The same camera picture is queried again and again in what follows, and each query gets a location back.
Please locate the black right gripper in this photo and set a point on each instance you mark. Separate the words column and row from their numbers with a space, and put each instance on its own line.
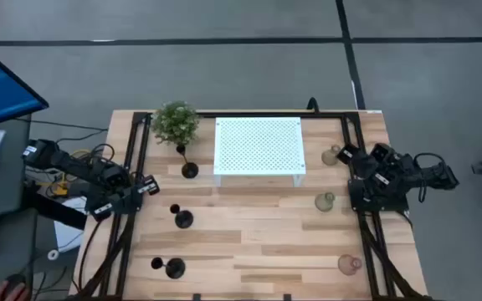
column 348, row 154

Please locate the tall black candlestick holder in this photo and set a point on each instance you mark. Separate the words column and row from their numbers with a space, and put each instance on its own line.
column 175, row 268

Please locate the black computer mouse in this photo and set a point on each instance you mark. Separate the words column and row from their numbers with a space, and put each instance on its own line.
column 14, row 281

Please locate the white perforated metal shelf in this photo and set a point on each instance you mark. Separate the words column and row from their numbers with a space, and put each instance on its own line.
column 259, row 146

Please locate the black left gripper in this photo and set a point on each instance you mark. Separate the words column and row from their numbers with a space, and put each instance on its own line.
column 148, row 185

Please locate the black clamp mount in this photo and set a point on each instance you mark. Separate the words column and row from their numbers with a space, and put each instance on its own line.
column 313, row 105

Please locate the artificial green potted plant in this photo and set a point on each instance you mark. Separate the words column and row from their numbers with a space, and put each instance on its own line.
column 176, row 123

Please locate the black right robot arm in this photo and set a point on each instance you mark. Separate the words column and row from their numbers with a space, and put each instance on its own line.
column 429, row 175

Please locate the grey desk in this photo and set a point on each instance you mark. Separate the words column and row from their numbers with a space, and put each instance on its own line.
column 2, row 192

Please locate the short black candlestick holder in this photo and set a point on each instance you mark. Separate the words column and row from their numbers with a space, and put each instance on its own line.
column 183, row 219

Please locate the black aluminium rig frame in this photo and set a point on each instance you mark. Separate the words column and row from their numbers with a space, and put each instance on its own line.
column 333, row 114

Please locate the white paper sheet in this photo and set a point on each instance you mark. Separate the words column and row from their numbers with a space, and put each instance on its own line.
column 67, row 234

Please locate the white tape roll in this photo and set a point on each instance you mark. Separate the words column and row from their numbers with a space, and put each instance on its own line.
column 49, row 255

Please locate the clear ribbed glass candle holder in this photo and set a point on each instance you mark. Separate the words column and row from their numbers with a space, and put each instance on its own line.
column 324, row 202
column 329, row 157

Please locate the pink ribbed glass candle holder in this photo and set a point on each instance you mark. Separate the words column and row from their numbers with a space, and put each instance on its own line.
column 347, row 265

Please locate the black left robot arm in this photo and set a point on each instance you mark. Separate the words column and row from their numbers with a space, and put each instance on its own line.
column 78, row 167

